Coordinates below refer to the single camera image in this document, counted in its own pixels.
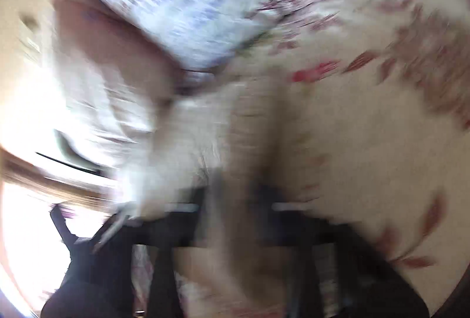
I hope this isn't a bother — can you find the cream floral bed sheet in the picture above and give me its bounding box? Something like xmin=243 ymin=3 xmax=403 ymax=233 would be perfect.
xmin=128 ymin=0 xmax=470 ymax=318

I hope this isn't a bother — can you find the pink floral left pillow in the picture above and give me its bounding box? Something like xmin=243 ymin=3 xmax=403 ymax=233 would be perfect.
xmin=50 ymin=0 xmax=182 ymax=168

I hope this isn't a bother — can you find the beige cable-knit sweater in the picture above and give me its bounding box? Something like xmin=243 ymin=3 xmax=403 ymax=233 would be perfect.
xmin=117 ymin=75 xmax=360 ymax=313

